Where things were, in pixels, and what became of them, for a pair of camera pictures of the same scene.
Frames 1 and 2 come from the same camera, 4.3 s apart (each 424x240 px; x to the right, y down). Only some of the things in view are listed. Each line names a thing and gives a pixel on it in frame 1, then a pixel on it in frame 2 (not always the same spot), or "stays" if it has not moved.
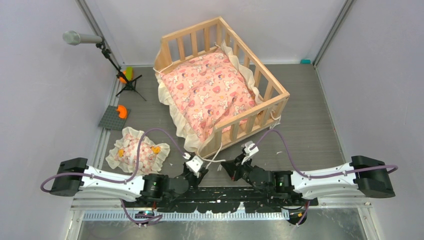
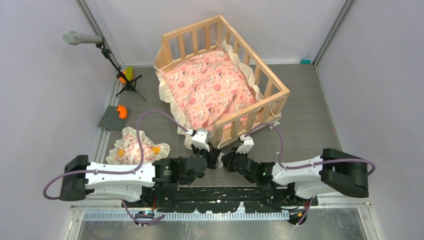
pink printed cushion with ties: [200, 90] stays
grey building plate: [111, 119] stays
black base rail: [226, 200] stays
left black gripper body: [193, 181] to [209, 155]
